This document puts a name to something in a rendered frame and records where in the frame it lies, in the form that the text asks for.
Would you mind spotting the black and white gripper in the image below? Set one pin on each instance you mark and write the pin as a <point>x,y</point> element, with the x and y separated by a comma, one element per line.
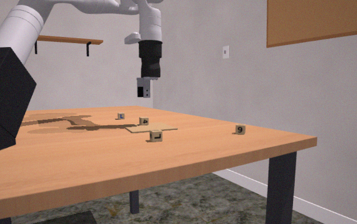
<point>150,52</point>

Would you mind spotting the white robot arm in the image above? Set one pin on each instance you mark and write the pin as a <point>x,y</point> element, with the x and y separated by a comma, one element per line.
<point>22,26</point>

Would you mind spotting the beige letter block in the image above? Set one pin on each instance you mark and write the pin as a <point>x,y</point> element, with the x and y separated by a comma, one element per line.
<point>143,120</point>
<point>121,116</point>
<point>240,129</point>
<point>156,135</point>

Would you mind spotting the tan square mat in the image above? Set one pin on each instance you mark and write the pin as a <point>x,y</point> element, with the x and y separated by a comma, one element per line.
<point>136,128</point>

